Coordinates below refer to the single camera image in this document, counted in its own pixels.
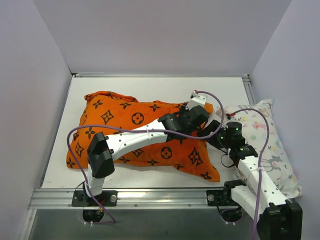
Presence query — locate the aluminium back rail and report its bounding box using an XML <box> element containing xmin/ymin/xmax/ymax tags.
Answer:
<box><xmin>72</xmin><ymin>72</ymin><xmax>251</xmax><ymax>79</ymax></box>

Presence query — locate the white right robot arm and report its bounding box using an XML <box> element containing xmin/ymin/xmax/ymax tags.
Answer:
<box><xmin>197</xmin><ymin>120</ymin><xmax>303</xmax><ymax>240</ymax></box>

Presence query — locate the orange black-patterned pillowcase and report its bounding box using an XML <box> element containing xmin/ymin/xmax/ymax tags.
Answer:
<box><xmin>66</xmin><ymin>91</ymin><xmax>220</xmax><ymax>182</ymax></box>

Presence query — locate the white floral pillow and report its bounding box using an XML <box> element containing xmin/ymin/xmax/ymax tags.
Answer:
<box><xmin>224</xmin><ymin>99</ymin><xmax>303</xmax><ymax>199</ymax></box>

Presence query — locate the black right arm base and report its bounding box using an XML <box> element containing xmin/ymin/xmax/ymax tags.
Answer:
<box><xmin>206</xmin><ymin>189</ymin><xmax>240</xmax><ymax>208</ymax></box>

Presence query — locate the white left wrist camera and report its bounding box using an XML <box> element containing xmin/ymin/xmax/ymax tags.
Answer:
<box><xmin>186</xmin><ymin>90</ymin><xmax>207</xmax><ymax>110</ymax></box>

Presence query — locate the aluminium front rail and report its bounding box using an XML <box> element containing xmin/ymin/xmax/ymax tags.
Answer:
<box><xmin>28</xmin><ymin>187</ymin><xmax>297</xmax><ymax>210</ymax></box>

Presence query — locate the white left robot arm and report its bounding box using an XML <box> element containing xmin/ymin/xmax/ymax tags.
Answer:
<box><xmin>83</xmin><ymin>105</ymin><xmax>210</xmax><ymax>206</ymax></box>

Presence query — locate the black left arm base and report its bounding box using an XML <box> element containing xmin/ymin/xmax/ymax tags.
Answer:
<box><xmin>71</xmin><ymin>190</ymin><xmax>118</xmax><ymax>207</ymax></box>

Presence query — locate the aluminium rail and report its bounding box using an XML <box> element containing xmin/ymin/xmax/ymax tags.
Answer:
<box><xmin>28</xmin><ymin>187</ymin><xmax>297</xmax><ymax>210</ymax></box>
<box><xmin>72</xmin><ymin>72</ymin><xmax>251</xmax><ymax>79</ymax></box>

